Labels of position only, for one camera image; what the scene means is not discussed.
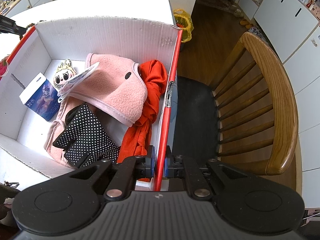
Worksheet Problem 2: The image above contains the black dotted glove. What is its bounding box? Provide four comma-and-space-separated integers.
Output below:
53, 103, 120, 168

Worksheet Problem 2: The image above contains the light wooden chair near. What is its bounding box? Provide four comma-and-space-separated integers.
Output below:
172, 31, 299, 176

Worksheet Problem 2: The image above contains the pink cartoon sticker packet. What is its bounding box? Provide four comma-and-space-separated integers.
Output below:
57, 62, 100, 103

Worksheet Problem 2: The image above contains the pink fleece bib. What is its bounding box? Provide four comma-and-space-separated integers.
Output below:
44, 53, 147, 166

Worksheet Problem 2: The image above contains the cartoon face plush keychain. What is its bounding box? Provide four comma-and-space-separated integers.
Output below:
53, 59, 77, 90

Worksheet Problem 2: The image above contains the yellow plastic bag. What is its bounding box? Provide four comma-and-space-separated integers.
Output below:
173, 9, 194, 43

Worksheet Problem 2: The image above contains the blue card pack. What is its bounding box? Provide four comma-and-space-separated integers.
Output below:
19, 73, 60, 121

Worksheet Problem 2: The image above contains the red knotted cloth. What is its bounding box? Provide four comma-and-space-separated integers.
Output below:
117, 60, 168, 163

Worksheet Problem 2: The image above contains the red white cardboard box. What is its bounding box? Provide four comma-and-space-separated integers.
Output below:
1, 17, 181, 191

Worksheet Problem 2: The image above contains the white wall cabinet unit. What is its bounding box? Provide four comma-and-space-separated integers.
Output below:
238, 0, 319, 209

